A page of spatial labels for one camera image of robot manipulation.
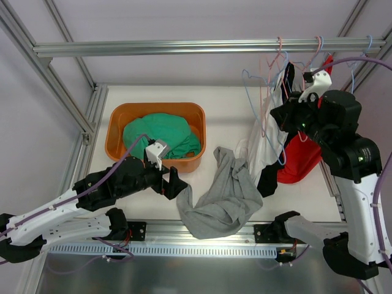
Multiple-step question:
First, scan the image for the white tank top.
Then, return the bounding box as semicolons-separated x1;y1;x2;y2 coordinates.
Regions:
234;61;290;183

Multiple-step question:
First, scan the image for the blue wire hanger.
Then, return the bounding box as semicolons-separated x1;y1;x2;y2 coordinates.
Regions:
236;51;289;166

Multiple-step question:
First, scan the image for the green tank top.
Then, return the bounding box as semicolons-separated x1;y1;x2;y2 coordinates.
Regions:
122;113;202;159

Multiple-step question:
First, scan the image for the pink wire hanger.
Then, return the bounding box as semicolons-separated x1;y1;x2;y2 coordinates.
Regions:
277;36;325;143
260;36;282;138

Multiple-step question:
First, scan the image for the grey tank top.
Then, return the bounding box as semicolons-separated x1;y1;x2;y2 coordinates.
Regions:
176;147;263;231

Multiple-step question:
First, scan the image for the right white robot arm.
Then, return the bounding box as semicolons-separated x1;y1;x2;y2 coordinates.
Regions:
267;90;391;281

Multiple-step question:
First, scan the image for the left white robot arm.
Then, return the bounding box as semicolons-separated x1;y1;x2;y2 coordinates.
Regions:
1;157;188;263

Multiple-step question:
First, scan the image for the black tank top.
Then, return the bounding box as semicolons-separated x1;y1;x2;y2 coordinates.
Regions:
257;62;296;197

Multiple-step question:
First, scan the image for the red tank top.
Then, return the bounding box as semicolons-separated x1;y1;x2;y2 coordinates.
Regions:
277;62;322;184

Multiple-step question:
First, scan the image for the blue hanger with red top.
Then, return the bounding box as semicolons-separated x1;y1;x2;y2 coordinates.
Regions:
322;35;373;94

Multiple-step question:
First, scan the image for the orange plastic basket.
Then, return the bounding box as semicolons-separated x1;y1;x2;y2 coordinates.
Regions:
105;102;206;173

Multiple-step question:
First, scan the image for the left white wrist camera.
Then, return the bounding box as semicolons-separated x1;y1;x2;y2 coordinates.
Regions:
145;140;170;171

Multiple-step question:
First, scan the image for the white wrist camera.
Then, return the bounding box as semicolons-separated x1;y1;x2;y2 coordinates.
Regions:
145;140;170;171
298;69;332;103

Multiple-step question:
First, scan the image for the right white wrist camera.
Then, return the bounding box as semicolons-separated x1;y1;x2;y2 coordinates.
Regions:
298;69;332;103

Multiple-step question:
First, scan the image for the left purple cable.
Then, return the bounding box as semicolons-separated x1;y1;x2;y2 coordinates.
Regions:
0;132;154;273

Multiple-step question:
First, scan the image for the purple cable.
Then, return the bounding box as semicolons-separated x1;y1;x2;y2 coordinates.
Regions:
304;56;392;294
0;132;154;273

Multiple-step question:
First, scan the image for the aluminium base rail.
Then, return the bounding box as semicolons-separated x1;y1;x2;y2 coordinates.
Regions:
35;219;350;246

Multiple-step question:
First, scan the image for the right aluminium frame post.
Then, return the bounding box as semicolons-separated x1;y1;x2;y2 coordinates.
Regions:
332;1;391;97

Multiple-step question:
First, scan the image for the aluminium frame post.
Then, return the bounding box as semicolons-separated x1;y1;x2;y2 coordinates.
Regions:
332;1;391;97
1;1;108;145

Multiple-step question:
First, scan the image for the aluminium hanging rail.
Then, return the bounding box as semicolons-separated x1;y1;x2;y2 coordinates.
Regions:
32;37;387;58

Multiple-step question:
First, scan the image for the white slotted cable duct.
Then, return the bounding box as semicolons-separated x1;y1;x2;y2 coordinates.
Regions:
50;243;277;259

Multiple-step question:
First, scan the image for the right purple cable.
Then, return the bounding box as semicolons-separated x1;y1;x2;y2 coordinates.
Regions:
304;56;392;294

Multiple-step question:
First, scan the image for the left aluminium frame post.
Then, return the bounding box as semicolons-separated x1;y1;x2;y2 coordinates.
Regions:
1;1;108;145

